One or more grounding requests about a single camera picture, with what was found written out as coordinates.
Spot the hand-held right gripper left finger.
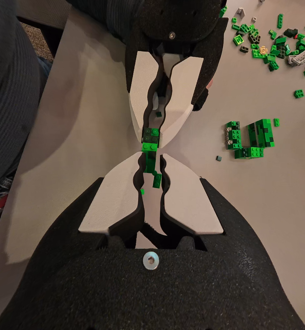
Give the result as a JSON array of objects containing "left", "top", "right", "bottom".
[{"left": 78, "top": 152, "right": 145, "bottom": 234}]

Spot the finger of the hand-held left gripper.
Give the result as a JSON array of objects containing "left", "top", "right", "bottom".
[
  {"left": 128, "top": 50, "right": 161, "bottom": 145},
  {"left": 158, "top": 56, "right": 204, "bottom": 149}
]

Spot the person's dark striped sweater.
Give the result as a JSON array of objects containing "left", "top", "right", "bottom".
[{"left": 0, "top": 0, "right": 52, "bottom": 191}]

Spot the pile of loose green bricks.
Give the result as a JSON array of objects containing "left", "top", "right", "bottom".
[{"left": 220, "top": 0, "right": 305, "bottom": 84}]

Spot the grey desk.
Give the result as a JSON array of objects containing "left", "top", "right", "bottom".
[{"left": 0, "top": 0, "right": 305, "bottom": 330}]

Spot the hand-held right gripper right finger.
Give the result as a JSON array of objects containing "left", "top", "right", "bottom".
[{"left": 160, "top": 153, "right": 224, "bottom": 235}]

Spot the U-shaped green brick model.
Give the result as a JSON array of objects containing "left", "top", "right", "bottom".
[{"left": 225, "top": 119, "right": 275, "bottom": 160}]

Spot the green brick assembly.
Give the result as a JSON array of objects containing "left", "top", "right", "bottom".
[{"left": 141, "top": 128, "right": 163, "bottom": 189}]

